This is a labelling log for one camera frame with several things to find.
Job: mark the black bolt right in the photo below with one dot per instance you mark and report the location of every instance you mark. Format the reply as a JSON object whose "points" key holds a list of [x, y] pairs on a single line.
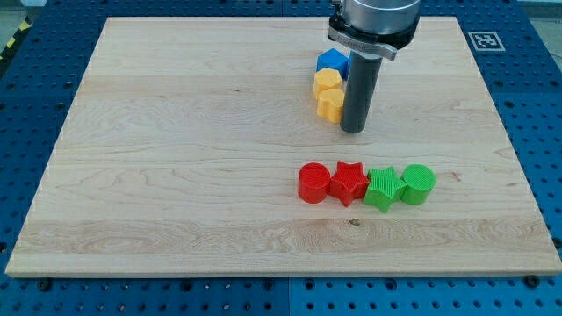
{"points": [[532, 281]]}

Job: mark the white fiducial marker tag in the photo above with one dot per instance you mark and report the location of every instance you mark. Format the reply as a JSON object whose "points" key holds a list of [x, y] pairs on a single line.
{"points": [[485, 41]]}

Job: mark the green star block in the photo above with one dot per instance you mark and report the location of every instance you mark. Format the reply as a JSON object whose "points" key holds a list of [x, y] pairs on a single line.
{"points": [[384, 189]]}

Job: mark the black bolt left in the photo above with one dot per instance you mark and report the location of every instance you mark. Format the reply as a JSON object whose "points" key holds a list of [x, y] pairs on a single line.
{"points": [[44, 284]]}

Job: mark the black bolt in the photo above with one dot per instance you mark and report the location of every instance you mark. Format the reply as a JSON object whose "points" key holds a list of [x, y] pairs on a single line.
{"points": [[532, 281], [44, 284]]}

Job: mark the yellow heart block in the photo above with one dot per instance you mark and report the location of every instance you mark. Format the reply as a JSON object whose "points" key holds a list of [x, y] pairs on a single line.
{"points": [[330, 105]]}

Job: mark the blue pentagon block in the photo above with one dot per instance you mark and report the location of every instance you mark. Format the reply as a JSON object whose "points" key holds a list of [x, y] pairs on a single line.
{"points": [[335, 60]]}

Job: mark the red cylinder block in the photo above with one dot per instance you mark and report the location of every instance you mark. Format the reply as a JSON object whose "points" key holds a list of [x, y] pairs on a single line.
{"points": [[314, 180]]}

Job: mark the green cylinder block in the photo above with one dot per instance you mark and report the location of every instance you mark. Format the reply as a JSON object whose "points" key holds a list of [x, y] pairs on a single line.
{"points": [[420, 181]]}

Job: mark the yellow hexagon block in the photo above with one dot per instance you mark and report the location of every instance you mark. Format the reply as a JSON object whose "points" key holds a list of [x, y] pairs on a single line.
{"points": [[325, 79]]}

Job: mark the red star block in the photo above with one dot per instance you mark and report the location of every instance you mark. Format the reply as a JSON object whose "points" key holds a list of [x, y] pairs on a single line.
{"points": [[349, 182]]}

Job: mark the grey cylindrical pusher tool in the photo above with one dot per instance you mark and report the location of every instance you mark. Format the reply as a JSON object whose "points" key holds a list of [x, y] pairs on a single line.
{"points": [[361, 83]]}

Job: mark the wooden board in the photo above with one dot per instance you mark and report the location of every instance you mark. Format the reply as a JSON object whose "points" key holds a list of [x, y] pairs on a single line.
{"points": [[180, 157]]}

